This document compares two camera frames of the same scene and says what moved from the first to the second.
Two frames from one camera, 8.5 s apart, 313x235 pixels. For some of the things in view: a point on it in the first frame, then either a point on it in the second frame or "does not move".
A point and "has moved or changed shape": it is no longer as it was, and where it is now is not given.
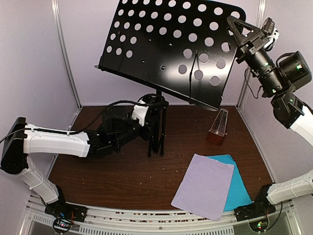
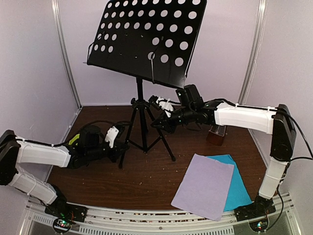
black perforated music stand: x=182 y=48 has moved or changed shape
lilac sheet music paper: x=204 y=188 does not move
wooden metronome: x=218 y=130 does not move
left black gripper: x=145 y=134 -> x=116 y=152
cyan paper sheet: x=238 y=195 does not move
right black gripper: x=253 y=44 -> x=164 y=120
